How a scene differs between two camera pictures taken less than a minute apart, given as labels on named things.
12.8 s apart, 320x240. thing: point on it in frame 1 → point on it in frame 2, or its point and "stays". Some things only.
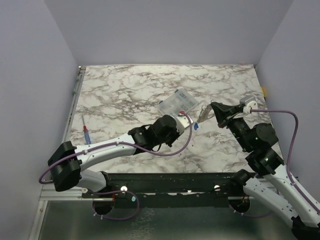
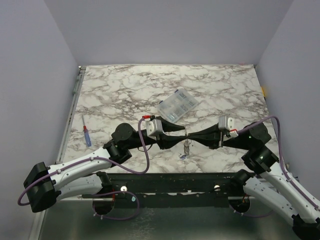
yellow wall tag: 263,91 stays
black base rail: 166,190 stays
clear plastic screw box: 179,101 stays
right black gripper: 229,118 → 217,139
